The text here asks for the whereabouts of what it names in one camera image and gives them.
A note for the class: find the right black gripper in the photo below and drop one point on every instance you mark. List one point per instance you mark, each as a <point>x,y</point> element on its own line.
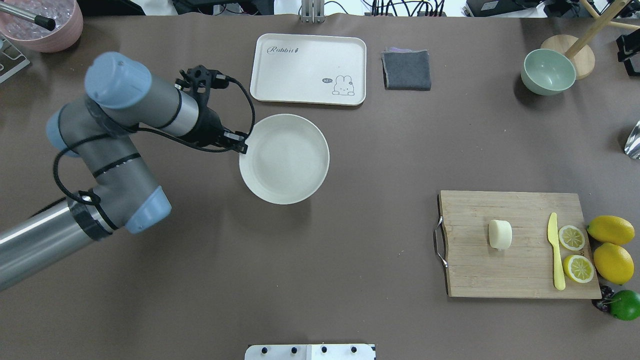
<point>629,49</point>

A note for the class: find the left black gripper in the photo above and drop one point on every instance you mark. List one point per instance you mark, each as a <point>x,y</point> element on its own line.
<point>207,127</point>

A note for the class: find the white round plate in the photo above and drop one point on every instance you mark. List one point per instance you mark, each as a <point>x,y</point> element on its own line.
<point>287,159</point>

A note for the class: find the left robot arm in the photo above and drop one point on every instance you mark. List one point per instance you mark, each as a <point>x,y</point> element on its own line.
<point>105,182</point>

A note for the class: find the cream rabbit tray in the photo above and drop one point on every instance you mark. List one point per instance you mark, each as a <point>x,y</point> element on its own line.
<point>309,69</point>

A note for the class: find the wooden cup tree stand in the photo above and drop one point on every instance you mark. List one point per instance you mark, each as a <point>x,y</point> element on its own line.
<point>577,50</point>

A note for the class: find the green ceramic bowl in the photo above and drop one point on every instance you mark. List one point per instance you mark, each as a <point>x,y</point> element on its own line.
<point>547,72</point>

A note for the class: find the steel ice scoop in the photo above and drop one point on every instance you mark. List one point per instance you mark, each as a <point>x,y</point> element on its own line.
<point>632,145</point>

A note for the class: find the grey folded cloth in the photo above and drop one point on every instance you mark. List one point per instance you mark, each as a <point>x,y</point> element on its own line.
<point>405,69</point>

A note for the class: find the whole lemon outer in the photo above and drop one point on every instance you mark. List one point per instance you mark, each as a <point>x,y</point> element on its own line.
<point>611,229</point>

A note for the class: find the yellow plastic knife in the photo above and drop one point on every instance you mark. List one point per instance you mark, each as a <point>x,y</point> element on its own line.
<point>558,276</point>

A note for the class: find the lemon half outer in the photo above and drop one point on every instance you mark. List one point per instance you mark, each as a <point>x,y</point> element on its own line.
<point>572,238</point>

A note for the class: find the whole lemon near lime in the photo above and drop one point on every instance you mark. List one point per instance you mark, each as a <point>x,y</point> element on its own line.
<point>614,263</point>

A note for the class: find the pink bowl of ice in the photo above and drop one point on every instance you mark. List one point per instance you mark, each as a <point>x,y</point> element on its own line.
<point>68,25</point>

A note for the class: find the steel muddler black tip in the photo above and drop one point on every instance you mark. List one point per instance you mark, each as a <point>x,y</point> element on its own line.
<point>37,19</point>

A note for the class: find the lemon half near lime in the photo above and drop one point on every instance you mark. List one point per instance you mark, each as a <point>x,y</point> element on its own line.
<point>578,268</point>

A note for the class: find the wooden cutting board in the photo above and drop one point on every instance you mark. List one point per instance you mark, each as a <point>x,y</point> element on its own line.
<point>525,270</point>

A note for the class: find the green lime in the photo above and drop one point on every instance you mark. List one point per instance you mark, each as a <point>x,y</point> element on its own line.
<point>625,305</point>

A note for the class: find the aluminium frame post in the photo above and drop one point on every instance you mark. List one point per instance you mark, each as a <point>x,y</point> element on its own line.
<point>312,11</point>

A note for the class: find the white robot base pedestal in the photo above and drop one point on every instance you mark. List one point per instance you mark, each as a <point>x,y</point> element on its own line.
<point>322,351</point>

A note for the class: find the white wire cup rack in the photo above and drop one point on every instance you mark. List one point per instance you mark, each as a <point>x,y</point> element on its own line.
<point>12,60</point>

